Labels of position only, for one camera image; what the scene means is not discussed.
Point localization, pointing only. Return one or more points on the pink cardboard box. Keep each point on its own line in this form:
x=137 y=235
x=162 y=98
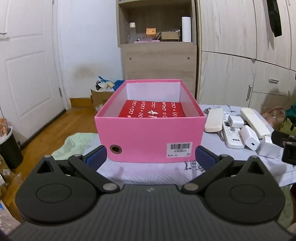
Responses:
x=151 y=140

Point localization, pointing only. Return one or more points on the white patterned table cloth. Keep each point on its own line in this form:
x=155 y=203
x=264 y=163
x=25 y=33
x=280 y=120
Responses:
x=168 y=173

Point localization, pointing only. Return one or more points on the mint green cloth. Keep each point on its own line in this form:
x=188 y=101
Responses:
x=78 y=143

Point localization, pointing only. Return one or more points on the white power adapter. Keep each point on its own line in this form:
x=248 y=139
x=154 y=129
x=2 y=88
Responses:
x=250 y=138

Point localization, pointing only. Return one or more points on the black trash bin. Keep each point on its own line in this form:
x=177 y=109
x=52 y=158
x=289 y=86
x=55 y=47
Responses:
x=10 y=151

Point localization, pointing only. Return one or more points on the beige pink handbag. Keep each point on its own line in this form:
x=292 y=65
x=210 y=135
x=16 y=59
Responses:
x=274 y=116

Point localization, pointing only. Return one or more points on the blue plastic bag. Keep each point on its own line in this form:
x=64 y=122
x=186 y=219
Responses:
x=103 y=85

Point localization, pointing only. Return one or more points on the brown cardboard box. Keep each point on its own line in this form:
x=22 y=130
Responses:
x=100 y=98

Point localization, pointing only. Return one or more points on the white paper roll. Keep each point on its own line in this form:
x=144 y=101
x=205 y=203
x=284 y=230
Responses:
x=186 y=29

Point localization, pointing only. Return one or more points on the cream grey-screen remote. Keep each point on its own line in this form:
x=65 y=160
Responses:
x=255 y=122

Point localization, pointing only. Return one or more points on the cream purple-button remote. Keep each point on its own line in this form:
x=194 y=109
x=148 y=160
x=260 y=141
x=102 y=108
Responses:
x=214 y=121

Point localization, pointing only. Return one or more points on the white door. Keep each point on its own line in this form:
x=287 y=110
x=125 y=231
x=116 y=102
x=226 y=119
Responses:
x=32 y=91

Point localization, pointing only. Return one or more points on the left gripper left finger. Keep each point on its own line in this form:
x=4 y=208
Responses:
x=88 y=165

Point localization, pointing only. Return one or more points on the red patterned box liner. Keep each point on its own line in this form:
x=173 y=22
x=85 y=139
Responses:
x=151 y=109

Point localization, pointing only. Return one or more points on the green bag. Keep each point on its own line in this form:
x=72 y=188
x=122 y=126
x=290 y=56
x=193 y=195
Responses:
x=289 y=122

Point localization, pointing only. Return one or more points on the white TCL remote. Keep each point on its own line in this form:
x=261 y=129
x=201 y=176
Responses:
x=232 y=137

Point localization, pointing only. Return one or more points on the orange small box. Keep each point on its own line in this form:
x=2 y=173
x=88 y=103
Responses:
x=151 y=32

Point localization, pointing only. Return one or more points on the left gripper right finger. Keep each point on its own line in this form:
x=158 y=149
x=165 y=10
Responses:
x=215 y=167

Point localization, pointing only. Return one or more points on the light wood wardrobe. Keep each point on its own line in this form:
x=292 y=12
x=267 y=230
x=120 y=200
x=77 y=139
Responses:
x=241 y=63

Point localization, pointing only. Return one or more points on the clear bottle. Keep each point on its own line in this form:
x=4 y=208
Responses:
x=132 y=33

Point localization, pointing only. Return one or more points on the small white charger cube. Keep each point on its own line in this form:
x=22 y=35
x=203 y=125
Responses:
x=235 y=121

